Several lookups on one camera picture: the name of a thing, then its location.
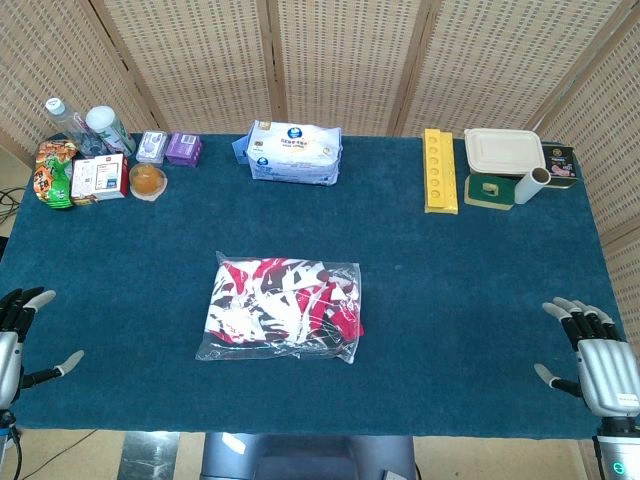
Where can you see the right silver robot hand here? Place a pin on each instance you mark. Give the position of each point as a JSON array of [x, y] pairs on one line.
[[607, 370]]

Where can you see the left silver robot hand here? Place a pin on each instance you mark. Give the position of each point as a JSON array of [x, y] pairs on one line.
[[9, 360]]

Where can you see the clear plastic bag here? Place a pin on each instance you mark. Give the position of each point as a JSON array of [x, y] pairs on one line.
[[280, 310]]

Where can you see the red white patterned garment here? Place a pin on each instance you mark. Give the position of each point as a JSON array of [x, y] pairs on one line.
[[285, 300]]

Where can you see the orange green snack bag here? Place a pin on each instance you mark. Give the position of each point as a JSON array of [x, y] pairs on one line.
[[52, 175]]

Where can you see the grey metal table leg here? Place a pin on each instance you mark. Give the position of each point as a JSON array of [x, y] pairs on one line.
[[150, 457]]

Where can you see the dark blue table cloth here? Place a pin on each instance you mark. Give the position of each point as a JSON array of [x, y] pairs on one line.
[[450, 300]]

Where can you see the white paper roll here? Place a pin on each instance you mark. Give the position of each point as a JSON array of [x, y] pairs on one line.
[[530, 187]]

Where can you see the white red carton box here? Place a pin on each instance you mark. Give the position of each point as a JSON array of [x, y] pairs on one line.
[[97, 177]]

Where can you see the black food tin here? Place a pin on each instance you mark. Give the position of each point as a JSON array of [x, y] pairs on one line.
[[562, 165]]

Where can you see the green gold tin box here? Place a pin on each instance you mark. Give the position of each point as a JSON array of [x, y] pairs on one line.
[[490, 192]]

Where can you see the beige lidded lunch box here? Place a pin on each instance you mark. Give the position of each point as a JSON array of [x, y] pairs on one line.
[[502, 150]]

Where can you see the clear plastic water bottle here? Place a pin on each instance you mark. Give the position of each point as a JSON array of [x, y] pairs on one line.
[[65, 122]]

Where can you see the pale purple clear pack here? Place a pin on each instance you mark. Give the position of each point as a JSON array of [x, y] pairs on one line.
[[151, 147]]

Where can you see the yellow block with holes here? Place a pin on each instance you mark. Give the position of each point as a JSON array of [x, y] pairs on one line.
[[440, 172]]

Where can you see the purple small box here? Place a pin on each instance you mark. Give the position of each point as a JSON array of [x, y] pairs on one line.
[[183, 149]]

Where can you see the grey robot torso base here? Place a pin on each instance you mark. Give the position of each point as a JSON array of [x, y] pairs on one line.
[[310, 457]]

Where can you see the white blue tissue pack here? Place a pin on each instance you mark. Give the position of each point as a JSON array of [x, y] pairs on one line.
[[295, 152]]

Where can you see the woven rattan folding screen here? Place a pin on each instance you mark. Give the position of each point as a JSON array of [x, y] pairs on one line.
[[340, 60]]

